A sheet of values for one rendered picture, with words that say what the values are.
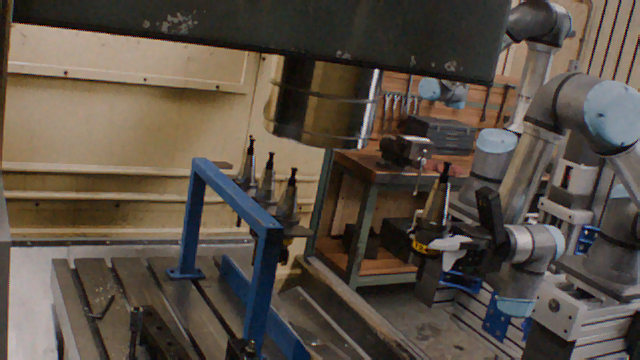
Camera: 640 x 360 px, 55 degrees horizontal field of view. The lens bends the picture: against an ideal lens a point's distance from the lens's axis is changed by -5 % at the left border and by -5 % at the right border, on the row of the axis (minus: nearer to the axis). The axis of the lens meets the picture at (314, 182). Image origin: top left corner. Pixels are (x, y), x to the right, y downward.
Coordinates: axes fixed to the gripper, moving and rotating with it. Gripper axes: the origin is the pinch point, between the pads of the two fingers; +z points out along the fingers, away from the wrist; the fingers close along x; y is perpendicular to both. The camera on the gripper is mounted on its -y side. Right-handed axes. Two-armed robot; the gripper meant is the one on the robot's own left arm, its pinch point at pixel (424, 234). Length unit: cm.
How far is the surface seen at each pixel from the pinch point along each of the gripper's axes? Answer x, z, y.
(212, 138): 101, 1, 10
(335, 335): 68, -37, 63
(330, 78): -7.3, 29.3, -25.0
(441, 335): 156, -175, 128
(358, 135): -7.9, 23.4, -18.0
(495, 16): -12.7, 8.7, -37.5
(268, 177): 40.4, 10.9, 3.5
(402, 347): 39, -38, 50
